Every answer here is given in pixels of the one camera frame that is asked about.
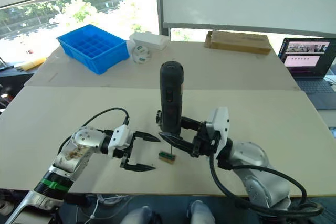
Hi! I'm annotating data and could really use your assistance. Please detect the thin white cable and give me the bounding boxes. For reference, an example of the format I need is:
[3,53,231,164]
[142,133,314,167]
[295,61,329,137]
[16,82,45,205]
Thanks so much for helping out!
[89,194,132,220]

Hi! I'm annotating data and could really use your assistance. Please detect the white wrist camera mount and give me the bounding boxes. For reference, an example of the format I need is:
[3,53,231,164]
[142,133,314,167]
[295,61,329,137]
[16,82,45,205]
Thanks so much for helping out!
[206,107,230,152]
[108,125,134,159]

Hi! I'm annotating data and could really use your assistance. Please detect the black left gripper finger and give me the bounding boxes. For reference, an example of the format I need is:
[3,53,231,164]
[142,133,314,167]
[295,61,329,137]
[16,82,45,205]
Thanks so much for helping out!
[123,162,156,174]
[134,131,161,143]

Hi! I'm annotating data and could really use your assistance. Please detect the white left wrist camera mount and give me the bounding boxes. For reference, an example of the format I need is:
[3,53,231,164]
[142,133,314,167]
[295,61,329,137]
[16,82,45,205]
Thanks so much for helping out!
[108,125,134,159]

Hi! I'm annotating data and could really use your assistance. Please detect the white tape roll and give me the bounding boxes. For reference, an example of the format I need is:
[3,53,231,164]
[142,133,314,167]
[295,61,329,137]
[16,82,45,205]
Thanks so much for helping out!
[132,45,153,65]

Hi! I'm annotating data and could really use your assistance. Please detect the yellow flat object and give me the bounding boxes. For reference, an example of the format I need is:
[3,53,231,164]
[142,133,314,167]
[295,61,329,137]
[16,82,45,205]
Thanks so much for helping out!
[20,57,48,71]

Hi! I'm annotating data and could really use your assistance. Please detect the black electric screwdriver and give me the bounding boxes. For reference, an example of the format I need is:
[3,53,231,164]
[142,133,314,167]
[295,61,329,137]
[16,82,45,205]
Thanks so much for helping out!
[159,61,184,155]

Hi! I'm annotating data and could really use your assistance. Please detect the blue plastic compartment bin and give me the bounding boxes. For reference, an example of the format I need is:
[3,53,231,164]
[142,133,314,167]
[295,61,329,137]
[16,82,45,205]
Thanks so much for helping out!
[56,24,131,76]

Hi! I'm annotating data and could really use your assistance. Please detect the brown cardboard box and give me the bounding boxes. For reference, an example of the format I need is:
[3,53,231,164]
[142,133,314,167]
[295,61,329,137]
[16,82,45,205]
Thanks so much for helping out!
[204,30,272,56]

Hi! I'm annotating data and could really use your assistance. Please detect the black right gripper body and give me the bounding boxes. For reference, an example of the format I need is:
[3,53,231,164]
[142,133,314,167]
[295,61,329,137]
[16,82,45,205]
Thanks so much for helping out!
[192,120,220,158]

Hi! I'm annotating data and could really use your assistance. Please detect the grey rounded shape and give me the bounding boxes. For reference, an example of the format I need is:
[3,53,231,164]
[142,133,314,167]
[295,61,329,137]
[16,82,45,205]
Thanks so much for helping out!
[187,200,216,224]
[122,205,156,224]

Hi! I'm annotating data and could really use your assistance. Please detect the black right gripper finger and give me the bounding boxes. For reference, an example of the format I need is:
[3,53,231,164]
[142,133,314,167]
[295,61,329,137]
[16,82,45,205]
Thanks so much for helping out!
[181,116,205,132]
[158,132,196,157]

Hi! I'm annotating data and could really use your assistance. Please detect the open laptop computer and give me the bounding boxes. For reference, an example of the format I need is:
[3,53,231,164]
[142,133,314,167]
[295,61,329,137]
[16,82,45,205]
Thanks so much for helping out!
[278,37,336,110]

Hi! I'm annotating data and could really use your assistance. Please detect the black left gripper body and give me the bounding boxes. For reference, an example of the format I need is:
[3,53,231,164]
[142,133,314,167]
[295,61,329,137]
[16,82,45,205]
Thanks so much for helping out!
[112,131,138,168]

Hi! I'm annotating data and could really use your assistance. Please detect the grey window frame post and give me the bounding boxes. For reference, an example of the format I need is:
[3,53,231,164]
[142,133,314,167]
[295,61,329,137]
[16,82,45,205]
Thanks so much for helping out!
[154,0,163,36]

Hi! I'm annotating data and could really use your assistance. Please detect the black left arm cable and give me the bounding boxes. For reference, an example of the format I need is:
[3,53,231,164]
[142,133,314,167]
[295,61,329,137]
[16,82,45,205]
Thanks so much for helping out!
[59,107,131,156]

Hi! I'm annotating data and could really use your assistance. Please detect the small green wooden block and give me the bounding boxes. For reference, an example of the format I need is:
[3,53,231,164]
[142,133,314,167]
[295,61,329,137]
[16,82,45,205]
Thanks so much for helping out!
[158,151,176,165]

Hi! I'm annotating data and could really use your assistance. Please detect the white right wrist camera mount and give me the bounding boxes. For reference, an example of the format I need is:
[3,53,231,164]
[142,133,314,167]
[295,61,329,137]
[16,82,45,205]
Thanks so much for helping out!
[206,107,230,152]

